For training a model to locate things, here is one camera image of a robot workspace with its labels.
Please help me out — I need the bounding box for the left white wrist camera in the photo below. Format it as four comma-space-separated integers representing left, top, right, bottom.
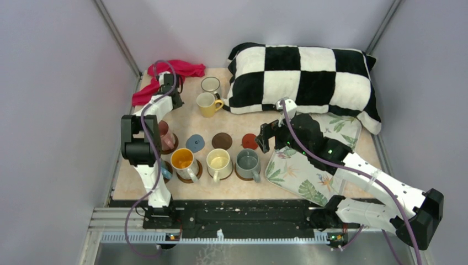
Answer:
157, 71, 169, 86

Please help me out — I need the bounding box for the amber wooden coaster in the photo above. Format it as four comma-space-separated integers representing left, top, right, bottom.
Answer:
208, 167, 235, 181
174, 159, 203, 183
234, 168, 254, 181

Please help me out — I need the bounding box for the yellow ceramic mug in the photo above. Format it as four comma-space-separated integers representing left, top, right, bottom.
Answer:
196, 92, 224, 118

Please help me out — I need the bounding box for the cream ceramic mug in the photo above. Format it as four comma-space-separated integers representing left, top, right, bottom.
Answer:
206, 149, 233, 183

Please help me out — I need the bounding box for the crumpled pink cloth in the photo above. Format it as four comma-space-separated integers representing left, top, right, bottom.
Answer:
132, 60, 206, 107

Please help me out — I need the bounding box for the blue mug yellow inside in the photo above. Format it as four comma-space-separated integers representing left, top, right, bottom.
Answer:
161, 165, 172, 183

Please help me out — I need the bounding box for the pink mug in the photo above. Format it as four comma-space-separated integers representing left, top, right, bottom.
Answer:
158, 121, 172, 140

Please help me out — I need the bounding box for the dark walnut wooden coaster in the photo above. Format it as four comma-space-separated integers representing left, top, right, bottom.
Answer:
211, 132, 233, 150
161, 133, 179, 155

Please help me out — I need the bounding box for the orange cup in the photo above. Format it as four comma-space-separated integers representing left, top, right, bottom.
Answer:
171, 148, 196, 171

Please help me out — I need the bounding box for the blue-grey apple coaster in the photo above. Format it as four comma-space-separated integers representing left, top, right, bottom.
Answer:
185, 134, 205, 153

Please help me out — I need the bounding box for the grey ceramic mug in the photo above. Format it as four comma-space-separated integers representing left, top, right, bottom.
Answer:
235, 149, 261, 183

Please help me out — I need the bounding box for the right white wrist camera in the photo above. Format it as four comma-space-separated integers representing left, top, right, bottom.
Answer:
275, 97, 297, 127

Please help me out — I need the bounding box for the floral white tray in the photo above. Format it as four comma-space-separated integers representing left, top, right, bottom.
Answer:
265, 113, 361, 206

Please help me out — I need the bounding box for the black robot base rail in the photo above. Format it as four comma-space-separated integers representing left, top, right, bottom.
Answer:
137, 199, 359, 239

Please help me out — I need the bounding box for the red apple coaster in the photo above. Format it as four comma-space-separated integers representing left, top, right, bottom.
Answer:
242, 133, 258, 150

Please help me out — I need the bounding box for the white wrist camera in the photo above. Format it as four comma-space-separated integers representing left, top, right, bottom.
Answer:
157, 71, 169, 86
275, 97, 297, 127

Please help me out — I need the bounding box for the black white checkered pillow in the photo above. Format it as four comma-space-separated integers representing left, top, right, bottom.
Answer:
223, 43, 382, 134

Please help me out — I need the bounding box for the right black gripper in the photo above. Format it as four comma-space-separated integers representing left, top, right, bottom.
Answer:
254, 112, 311, 157

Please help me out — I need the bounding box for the white dark-rimmed mug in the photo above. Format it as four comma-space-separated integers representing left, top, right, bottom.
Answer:
200, 77, 221, 94

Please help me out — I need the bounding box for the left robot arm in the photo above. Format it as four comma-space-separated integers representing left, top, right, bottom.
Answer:
121, 71, 183, 228

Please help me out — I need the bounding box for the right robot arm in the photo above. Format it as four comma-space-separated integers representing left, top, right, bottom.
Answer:
255, 114, 444, 250

